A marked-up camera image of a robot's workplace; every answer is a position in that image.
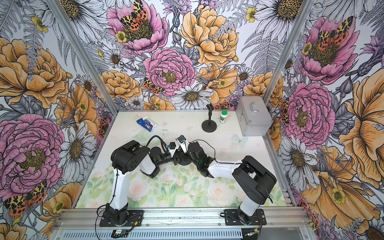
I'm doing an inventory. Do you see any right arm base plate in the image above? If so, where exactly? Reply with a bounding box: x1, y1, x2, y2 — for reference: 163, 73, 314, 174
220, 208, 267, 227

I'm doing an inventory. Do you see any silver first aid case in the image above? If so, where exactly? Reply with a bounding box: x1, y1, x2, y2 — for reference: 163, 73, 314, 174
236, 96, 273, 137

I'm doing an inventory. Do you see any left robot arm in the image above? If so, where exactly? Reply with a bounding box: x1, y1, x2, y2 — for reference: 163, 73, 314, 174
100, 139, 190, 227

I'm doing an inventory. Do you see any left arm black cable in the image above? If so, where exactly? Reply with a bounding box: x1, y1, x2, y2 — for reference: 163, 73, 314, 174
145, 134, 169, 155

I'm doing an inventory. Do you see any white vented cable duct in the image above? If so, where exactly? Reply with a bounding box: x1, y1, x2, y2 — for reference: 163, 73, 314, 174
56, 229, 243, 240

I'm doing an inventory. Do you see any white green-capped pill bottle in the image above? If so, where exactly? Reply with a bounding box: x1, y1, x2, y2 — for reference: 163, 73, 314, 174
220, 110, 228, 124

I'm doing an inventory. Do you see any aluminium front rail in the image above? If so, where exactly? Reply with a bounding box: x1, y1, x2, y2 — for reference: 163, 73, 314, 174
54, 207, 310, 230

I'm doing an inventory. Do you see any black round stand base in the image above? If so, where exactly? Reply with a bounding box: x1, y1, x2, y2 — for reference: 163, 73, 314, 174
202, 120, 217, 133

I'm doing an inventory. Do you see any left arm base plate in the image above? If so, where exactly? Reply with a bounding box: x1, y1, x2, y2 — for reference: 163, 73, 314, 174
99, 210, 144, 227

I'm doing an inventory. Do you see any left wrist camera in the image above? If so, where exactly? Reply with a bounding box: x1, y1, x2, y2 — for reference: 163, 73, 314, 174
167, 142, 180, 158

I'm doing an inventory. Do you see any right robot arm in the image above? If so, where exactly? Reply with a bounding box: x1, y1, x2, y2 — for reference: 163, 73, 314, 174
179, 141, 277, 225

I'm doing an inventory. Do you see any blue gauze bandage packet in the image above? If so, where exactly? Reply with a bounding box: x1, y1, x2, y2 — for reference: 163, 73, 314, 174
137, 116, 159, 132

